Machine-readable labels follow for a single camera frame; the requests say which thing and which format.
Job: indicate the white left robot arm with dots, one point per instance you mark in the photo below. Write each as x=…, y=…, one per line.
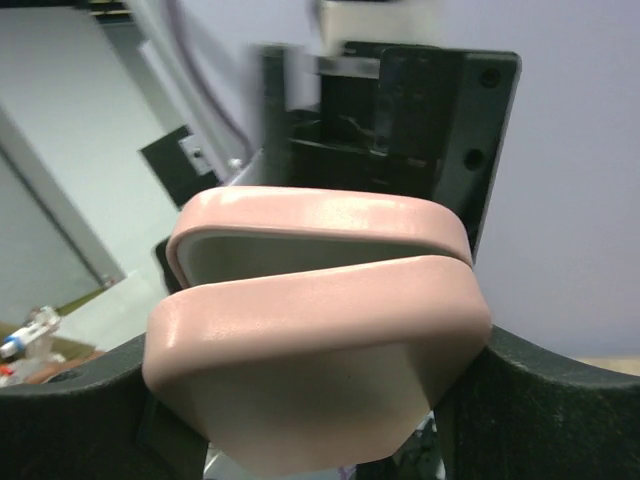
x=245, y=170

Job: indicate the pink glasses case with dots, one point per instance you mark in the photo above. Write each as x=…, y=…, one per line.
x=313, y=328

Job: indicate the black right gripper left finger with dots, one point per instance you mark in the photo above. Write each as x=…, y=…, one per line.
x=97, y=421

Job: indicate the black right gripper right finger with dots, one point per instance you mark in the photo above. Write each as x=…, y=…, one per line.
x=523, y=412

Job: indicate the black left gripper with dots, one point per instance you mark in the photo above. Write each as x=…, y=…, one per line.
x=402, y=119

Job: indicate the red and black bottle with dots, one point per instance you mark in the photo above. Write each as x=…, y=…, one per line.
x=29, y=349

